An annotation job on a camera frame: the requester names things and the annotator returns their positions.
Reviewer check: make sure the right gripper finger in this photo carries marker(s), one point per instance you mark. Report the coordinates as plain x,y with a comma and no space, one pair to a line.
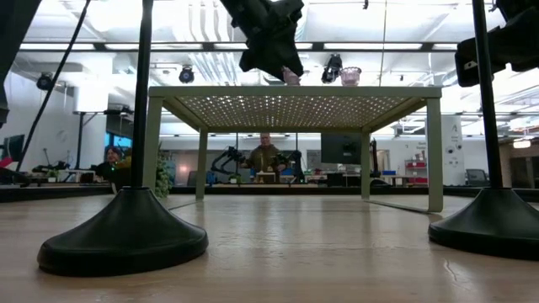
465,63

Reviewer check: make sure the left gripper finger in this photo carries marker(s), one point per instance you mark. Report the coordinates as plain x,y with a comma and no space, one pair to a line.
295,50
261,54

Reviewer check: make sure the pink ribbed glass candle holder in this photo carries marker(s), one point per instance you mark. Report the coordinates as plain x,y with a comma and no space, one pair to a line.
350,76
289,78

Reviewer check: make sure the tall black metal candlestick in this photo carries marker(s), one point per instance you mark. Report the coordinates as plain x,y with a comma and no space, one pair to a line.
122,235
492,227

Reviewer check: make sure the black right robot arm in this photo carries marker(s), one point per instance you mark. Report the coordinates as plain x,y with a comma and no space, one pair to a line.
522,6

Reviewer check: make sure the black background robot arm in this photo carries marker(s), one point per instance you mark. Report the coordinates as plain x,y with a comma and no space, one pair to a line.
295,162
225,159

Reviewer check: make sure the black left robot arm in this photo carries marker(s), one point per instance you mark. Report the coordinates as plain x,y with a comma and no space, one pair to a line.
12,33

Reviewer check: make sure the green perforated metal shelf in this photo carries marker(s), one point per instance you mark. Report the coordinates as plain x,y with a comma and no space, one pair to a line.
295,91

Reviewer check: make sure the person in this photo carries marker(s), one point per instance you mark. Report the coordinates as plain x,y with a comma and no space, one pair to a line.
111,162
265,160

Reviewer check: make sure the black computer monitor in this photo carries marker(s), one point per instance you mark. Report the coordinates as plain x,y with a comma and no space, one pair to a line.
12,148
341,149

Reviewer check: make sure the grey office chair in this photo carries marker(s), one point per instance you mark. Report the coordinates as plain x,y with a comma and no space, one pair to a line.
476,177

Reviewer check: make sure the red storage shelf unit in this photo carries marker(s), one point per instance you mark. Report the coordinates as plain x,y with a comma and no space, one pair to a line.
417,168

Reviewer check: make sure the potted green succulent plant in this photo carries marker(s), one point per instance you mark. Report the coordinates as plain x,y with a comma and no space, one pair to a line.
164,177

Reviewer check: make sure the red bar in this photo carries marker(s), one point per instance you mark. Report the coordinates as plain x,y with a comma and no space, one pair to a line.
5,162

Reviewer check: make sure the glowing wall lamp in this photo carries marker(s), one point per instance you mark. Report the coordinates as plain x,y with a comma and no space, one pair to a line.
522,143

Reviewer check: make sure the black aluminium table frame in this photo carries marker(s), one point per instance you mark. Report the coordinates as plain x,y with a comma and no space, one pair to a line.
63,193

